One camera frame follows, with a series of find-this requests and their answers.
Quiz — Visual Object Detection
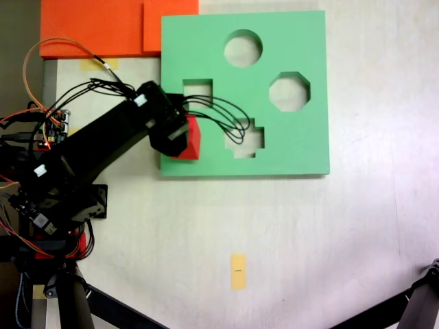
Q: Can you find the red square block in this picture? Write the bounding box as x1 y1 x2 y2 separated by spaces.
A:
171 115 203 161

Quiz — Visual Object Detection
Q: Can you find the large orange foam block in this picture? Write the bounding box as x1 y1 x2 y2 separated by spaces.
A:
39 0 162 58

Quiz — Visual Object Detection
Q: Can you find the wide yellow tape piece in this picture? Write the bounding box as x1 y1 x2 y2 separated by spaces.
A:
80 58 119 72

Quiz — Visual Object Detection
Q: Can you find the small circuit board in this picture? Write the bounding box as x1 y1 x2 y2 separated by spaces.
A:
36 108 71 147

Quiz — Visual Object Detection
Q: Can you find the green shape sorting board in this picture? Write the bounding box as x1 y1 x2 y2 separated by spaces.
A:
159 10 331 179

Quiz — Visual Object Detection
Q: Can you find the yellow tape marker with line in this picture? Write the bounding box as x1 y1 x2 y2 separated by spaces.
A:
230 253 248 292

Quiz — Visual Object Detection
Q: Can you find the black tripod leg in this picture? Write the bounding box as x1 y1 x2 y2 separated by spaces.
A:
43 270 171 329
329 258 439 329

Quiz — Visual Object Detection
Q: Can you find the black gripper servo cable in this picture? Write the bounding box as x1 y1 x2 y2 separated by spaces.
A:
180 95 249 146

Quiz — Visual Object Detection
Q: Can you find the thin black power cable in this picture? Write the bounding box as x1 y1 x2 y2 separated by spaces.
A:
91 54 141 102

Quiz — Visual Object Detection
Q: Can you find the black arm servo cable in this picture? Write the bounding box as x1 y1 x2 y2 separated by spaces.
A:
50 77 140 111

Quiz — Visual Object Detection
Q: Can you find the silver cable plug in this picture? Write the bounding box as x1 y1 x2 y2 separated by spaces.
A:
31 211 58 238

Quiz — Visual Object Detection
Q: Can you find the thin red wire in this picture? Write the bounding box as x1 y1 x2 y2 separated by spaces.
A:
0 108 52 125

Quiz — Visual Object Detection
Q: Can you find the black USB cable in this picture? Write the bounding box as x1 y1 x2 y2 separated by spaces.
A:
0 132 39 144

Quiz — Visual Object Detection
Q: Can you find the thin orange wire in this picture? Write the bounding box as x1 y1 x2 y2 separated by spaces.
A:
22 37 97 151

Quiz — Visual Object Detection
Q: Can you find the blue braided cable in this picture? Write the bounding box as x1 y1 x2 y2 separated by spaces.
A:
14 272 32 329

